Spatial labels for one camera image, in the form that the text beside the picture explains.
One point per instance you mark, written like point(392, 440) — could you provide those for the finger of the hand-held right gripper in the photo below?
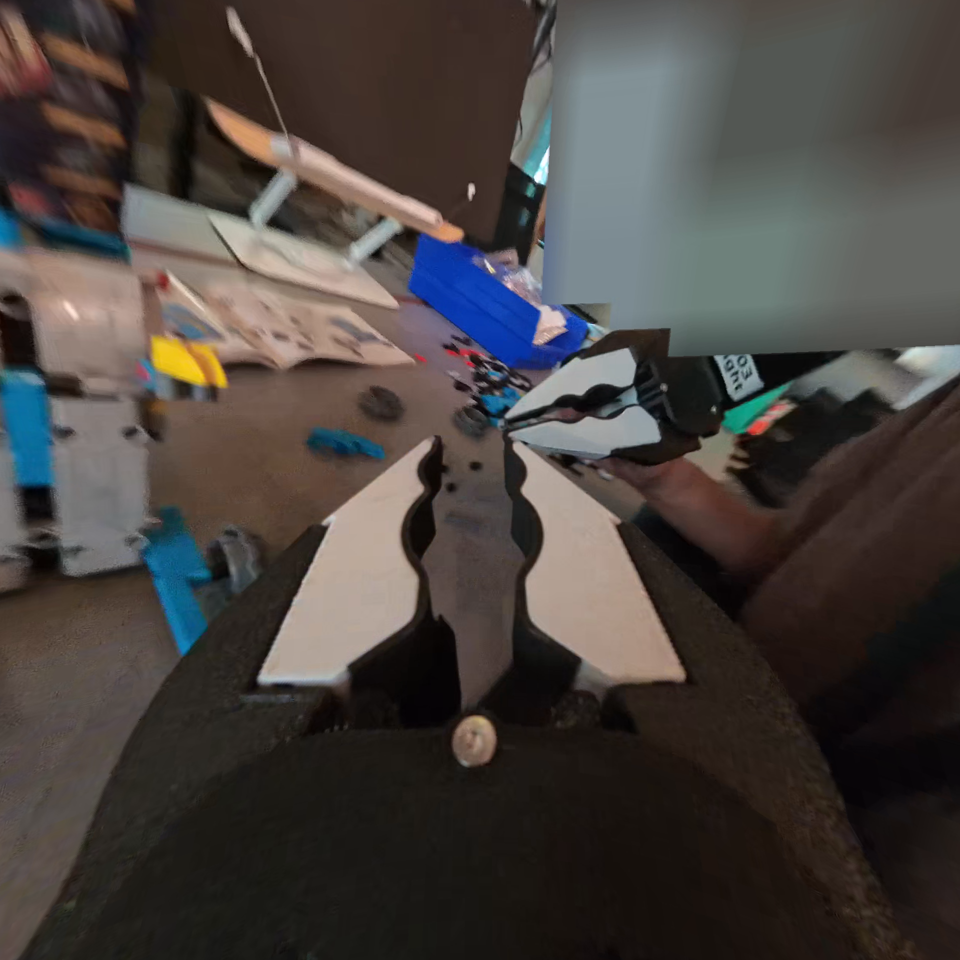
point(600, 435)
point(592, 375)

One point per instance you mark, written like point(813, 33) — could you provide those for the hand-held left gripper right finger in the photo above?
point(592, 577)

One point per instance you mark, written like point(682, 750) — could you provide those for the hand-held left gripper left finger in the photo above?
point(352, 570)

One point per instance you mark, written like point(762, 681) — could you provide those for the blue toy brick beam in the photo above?
point(345, 442)

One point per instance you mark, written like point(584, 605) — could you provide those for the grey desk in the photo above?
point(247, 465)

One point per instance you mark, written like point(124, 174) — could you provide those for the person's right hand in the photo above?
point(652, 484)

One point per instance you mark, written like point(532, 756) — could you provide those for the pile of toy brick pieces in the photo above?
point(491, 382)

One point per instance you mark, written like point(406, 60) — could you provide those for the clear plastic bag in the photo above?
point(514, 277)

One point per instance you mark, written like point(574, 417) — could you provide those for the blue storage bin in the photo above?
point(465, 300)

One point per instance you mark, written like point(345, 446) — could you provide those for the grey toy gear wheel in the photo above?
point(381, 403)

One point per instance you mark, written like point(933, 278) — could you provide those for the person's brown clothing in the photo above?
point(862, 562)

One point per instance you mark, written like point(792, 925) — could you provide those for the open instruction booklet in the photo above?
point(300, 330)

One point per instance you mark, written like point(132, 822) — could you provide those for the blue grey toy brick robot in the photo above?
point(90, 465)

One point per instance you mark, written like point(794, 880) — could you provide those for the white laptop stand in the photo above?
point(352, 184)

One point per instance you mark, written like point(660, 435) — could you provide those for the dark divider panel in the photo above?
point(390, 90)

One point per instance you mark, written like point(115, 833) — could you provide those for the toy robot kit box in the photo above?
point(75, 112)

